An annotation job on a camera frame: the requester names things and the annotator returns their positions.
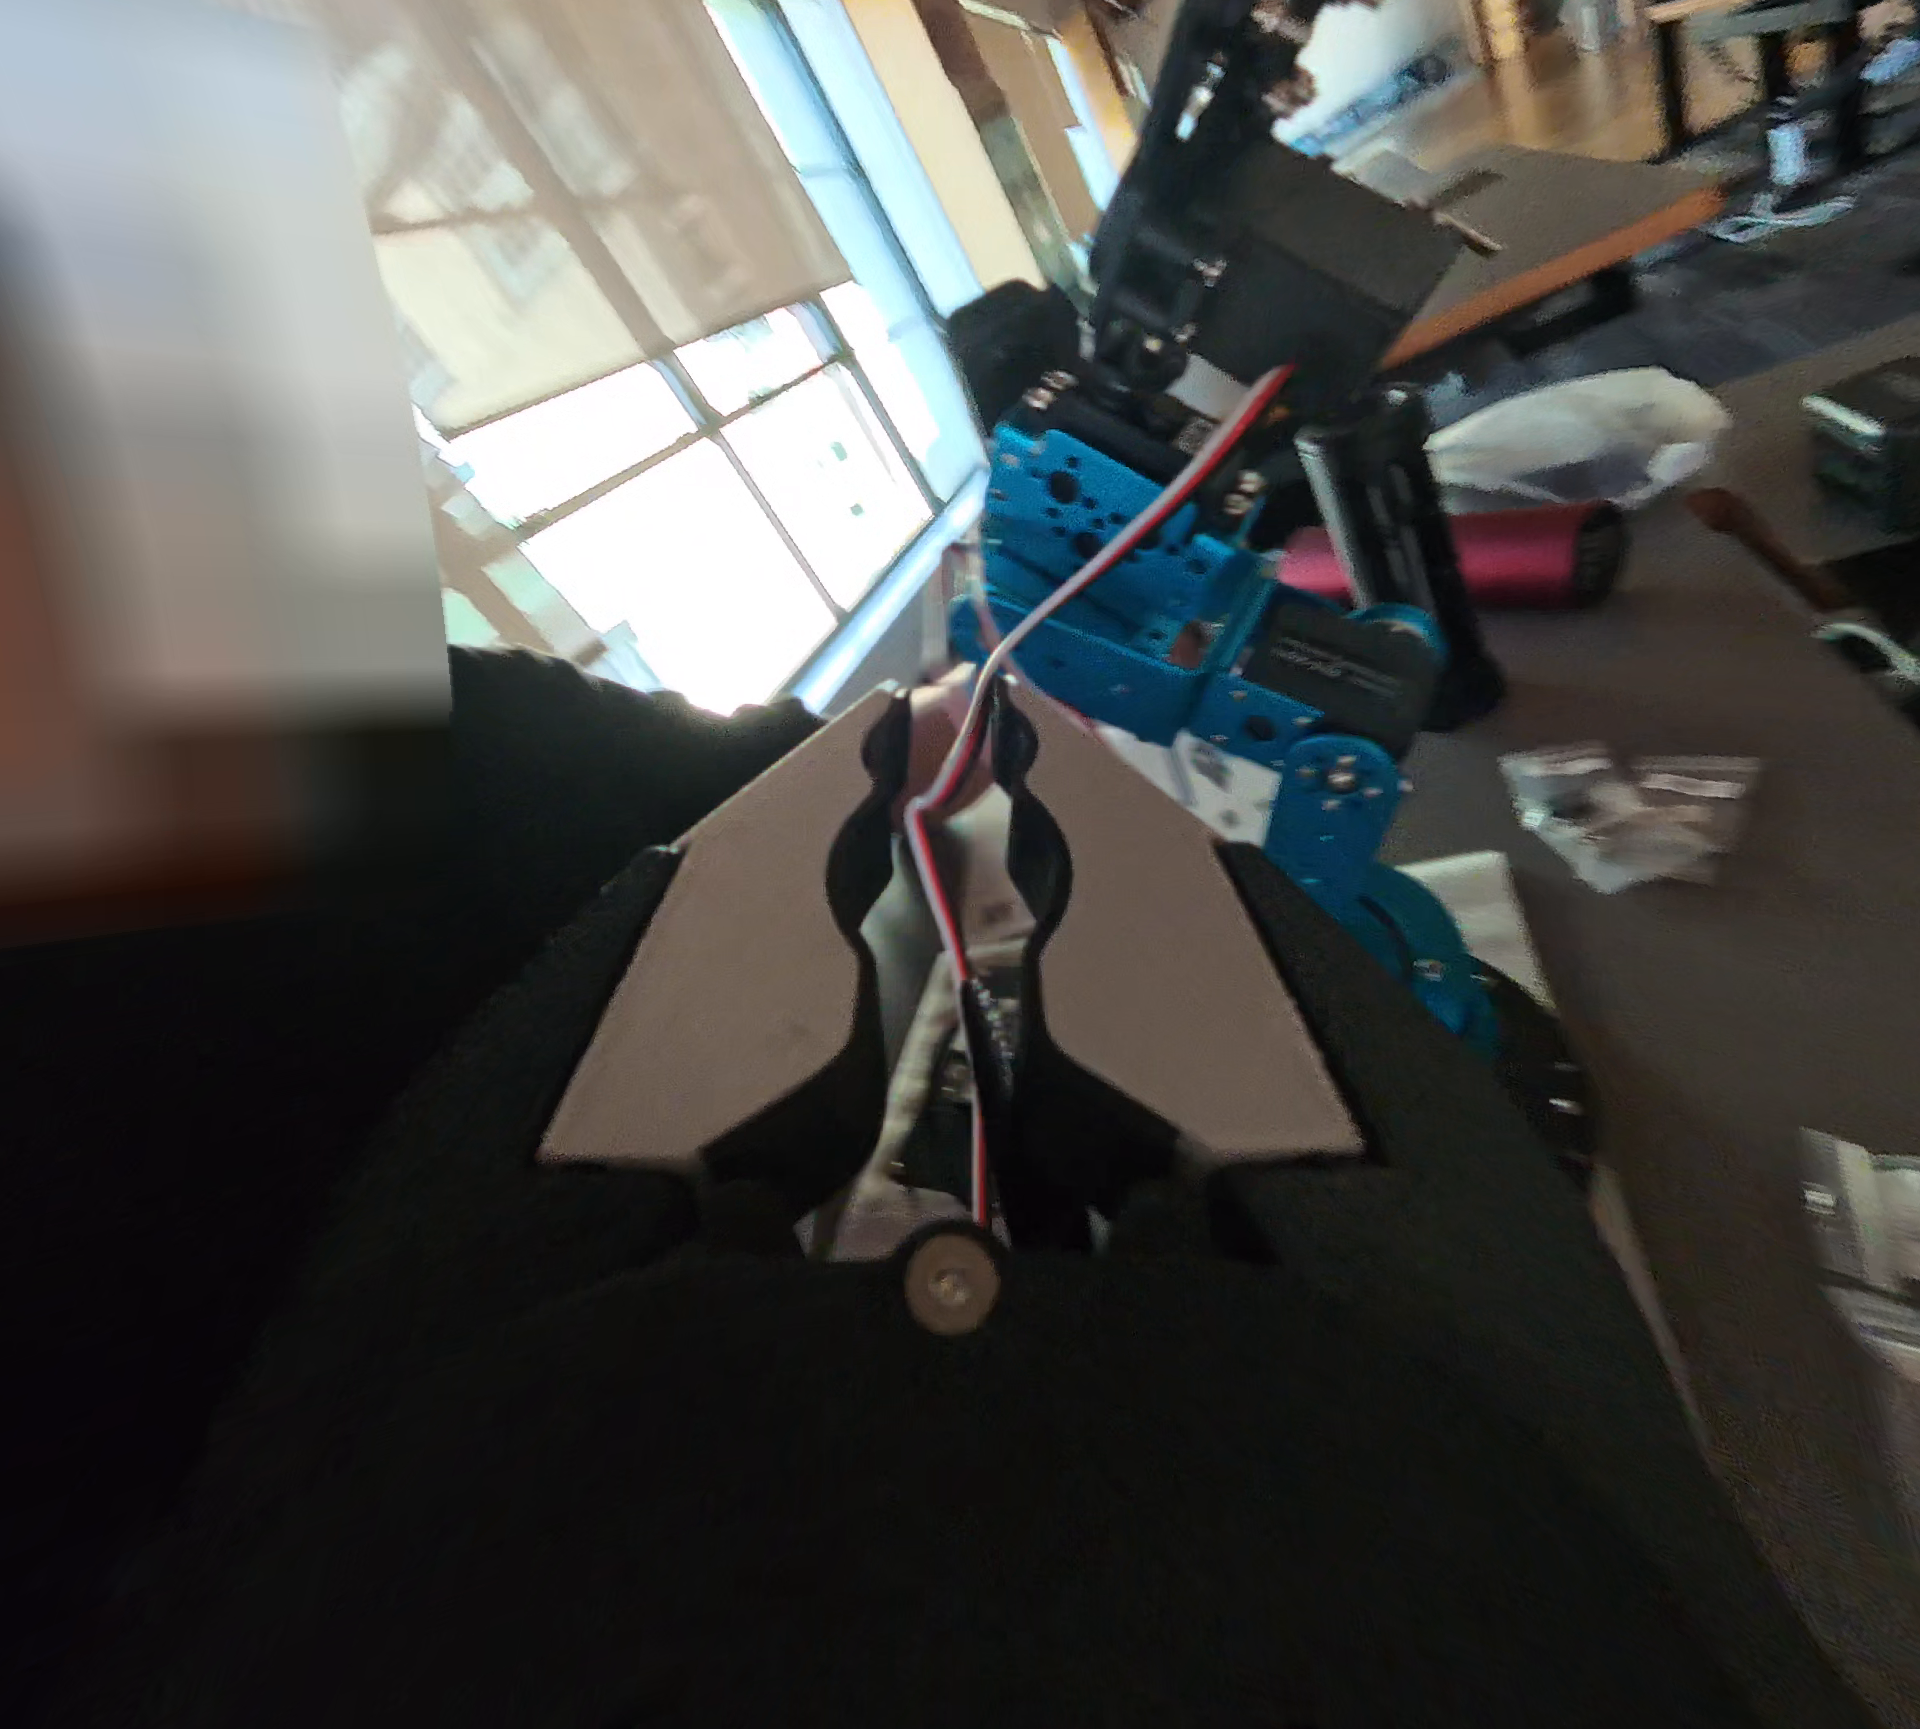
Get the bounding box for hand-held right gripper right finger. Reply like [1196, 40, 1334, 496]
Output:
[994, 682, 1368, 1169]

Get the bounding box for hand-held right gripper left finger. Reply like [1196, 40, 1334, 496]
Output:
[535, 686, 912, 1176]

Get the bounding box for blue toy robot arm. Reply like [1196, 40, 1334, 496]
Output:
[941, 0, 1595, 1169]

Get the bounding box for red white servo cables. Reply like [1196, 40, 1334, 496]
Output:
[896, 361, 1300, 1237]

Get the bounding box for wood-edged office desk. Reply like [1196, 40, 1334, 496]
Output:
[1375, 142, 1729, 368]

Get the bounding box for person's left hand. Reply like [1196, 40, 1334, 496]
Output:
[903, 674, 1004, 819]

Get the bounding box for clear bag with tiny parts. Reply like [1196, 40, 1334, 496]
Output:
[1496, 742, 1764, 895]

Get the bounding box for dark tall bottle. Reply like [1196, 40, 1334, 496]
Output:
[1293, 383, 1506, 729]

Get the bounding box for large paned window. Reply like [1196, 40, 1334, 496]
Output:
[372, 0, 995, 715]

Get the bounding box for dark red cylinder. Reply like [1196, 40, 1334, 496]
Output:
[1277, 498, 1632, 616]

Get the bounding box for white plastic bag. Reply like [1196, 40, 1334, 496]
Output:
[1422, 364, 1738, 510]

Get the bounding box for small black display charger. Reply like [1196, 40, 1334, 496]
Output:
[1804, 377, 1920, 498]

